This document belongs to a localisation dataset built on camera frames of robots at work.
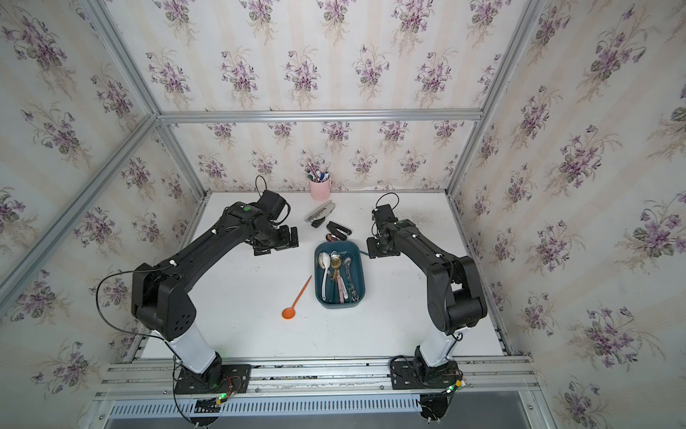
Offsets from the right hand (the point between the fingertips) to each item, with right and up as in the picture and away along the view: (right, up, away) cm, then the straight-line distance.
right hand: (381, 250), depth 93 cm
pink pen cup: (-24, +23, +23) cm, 40 cm away
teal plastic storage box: (-10, -1, +3) cm, 11 cm away
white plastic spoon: (-21, -4, +2) cm, 21 cm away
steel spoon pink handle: (-15, -13, -4) cm, 20 cm away
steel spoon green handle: (-11, -14, -5) cm, 18 cm away
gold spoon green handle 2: (-16, -5, +2) cm, 17 cm away
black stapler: (-15, +6, +11) cm, 19 cm away
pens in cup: (-25, +29, +19) cm, 43 cm away
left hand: (-30, +2, -9) cm, 31 cm away
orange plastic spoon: (-31, -19, -8) cm, 38 cm away
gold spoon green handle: (-16, -4, +2) cm, 17 cm away
